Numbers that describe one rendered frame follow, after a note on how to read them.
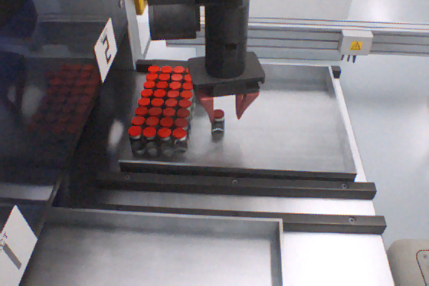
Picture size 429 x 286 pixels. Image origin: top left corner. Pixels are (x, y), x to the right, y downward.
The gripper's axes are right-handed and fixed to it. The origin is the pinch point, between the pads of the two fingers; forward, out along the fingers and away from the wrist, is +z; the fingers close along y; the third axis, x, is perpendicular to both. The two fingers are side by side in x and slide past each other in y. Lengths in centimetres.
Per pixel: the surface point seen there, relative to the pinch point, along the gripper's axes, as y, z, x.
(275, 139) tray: -7.9, 4.3, 2.9
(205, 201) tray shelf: 5.3, 4.6, 12.3
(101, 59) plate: 17.3, -9.7, -4.5
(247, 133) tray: -3.9, 4.2, 0.5
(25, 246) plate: 24.3, -7.8, 23.1
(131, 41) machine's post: 13.5, -2.7, -20.8
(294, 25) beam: -48, 36, -87
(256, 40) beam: -33, 43, -90
